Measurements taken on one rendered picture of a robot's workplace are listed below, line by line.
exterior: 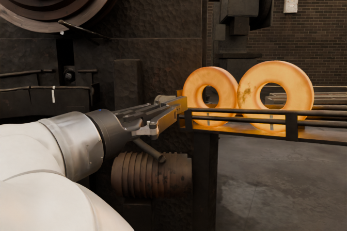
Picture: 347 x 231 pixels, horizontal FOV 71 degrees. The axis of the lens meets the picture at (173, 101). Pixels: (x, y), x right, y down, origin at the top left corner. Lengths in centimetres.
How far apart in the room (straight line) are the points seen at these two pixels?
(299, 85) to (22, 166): 48
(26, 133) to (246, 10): 487
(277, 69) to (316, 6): 727
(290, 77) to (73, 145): 42
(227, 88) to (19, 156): 45
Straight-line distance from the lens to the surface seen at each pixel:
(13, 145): 28
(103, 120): 35
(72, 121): 32
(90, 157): 32
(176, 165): 68
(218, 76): 60
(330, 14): 795
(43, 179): 18
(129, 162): 70
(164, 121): 40
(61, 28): 85
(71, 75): 96
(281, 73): 55
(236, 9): 497
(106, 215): 17
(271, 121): 55
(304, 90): 54
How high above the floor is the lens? 81
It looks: 10 degrees down
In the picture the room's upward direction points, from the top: straight up
